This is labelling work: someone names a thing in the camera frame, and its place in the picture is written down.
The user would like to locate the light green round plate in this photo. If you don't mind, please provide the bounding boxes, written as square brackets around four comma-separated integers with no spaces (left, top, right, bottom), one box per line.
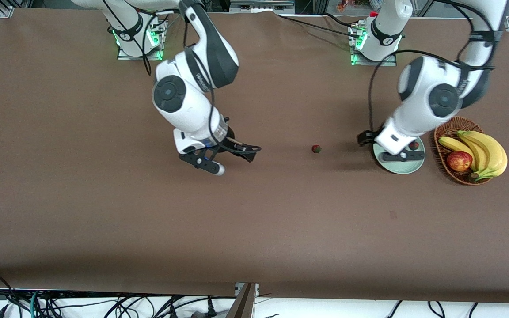
[372,135,426,175]

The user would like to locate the table cover sheet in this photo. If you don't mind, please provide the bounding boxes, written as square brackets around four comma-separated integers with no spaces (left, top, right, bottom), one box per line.
[0,8,509,304]

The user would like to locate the brown wicker basket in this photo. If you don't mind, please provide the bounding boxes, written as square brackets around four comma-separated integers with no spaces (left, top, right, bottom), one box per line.
[434,116,496,186]

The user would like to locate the red apple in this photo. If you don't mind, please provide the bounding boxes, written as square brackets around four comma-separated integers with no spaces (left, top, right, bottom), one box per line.
[447,151,473,172]

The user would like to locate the yellow banana bunch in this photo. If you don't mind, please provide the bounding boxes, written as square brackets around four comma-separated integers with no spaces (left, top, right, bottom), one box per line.
[439,130,508,182]

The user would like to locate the colourful plastic toys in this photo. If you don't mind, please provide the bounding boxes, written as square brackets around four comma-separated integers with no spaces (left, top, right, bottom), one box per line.
[336,0,372,12]

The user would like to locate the grey metal box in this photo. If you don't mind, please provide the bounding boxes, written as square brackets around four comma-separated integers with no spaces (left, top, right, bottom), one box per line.
[230,0,295,13]

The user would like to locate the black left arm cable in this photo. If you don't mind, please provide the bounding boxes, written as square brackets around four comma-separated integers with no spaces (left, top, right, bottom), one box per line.
[368,0,496,133]

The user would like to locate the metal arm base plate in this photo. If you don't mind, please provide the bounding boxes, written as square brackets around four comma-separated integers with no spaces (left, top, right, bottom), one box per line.
[351,51,397,67]
[118,45,163,61]

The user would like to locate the thin black base cable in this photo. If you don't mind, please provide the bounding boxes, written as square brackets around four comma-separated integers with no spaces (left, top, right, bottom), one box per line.
[279,15,361,35]
[323,12,356,27]

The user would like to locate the aluminium frame beam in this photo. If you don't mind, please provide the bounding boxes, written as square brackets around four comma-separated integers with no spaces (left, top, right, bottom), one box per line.
[226,283,259,318]

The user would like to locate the teal floor cable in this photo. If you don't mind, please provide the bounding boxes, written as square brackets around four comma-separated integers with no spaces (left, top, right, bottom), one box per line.
[29,290,41,318]

